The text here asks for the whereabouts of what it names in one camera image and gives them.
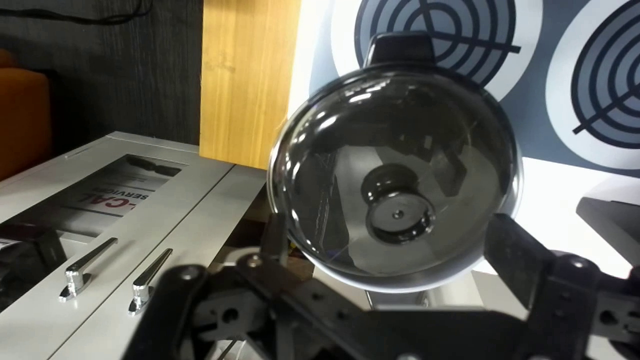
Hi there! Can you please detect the white door with window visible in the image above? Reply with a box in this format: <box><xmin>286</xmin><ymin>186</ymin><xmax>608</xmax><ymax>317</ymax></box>
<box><xmin>0</xmin><ymin>131</ymin><xmax>237</xmax><ymax>360</ymax></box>

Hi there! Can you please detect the glass pot lid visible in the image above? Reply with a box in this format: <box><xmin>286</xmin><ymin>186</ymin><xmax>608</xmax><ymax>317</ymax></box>
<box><xmin>267</xmin><ymin>64</ymin><xmax>524</xmax><ymax>294</ymax></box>

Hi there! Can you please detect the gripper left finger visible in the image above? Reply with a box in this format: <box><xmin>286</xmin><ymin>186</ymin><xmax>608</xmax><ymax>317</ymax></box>
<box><xmin>122</xmin><ymin>212</ymin><xmax>381</xmax><ymax>360</ymax></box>

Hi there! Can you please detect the black cable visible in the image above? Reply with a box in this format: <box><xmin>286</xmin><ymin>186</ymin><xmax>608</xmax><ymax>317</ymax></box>
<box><xmin>0</xmin><ymin>0</ymin><xmax>154</xmax><ymax>27</ymax></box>

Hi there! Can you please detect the silver door handle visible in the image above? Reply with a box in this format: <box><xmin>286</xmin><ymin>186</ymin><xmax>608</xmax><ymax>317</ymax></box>
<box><xmin>58</xmin><ymin>237</ymin><xmax>119</xmax><ymax>303</ymax></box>
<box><xmin>128</xmin><ymin>248</ymin><xmax>174</xmax><ymax>316</ymax></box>

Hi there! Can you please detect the orange seat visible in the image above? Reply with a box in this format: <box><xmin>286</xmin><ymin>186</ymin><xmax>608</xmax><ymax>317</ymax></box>
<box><xmin>0</xmin><ymin>47</ymin><xmax>54</xmax><ymax>182</ymax></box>

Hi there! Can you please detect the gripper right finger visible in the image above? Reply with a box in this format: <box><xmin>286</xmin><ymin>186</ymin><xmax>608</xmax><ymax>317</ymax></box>
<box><xmin>484</xmin><ymin>213</ymin><xmax>640</xmax><ymax>360</ymax></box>

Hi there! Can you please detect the white toy kitchen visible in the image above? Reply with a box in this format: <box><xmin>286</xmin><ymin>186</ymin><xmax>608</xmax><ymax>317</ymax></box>
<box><xmin>0</xmin><ymin>0</ymin><xmax>640</xmax><ymax>360</ymax></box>

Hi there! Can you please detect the round printed stove burner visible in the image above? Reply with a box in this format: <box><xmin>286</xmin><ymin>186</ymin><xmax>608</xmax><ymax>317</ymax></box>
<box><xmin>545</xmin><ymin>0</ymin><xmax>640</xmax><ymax>172</ymax></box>
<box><xmin>330</xmin><ymin>0</ymin><xmax>544</xmax><ymax>103</ymax></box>

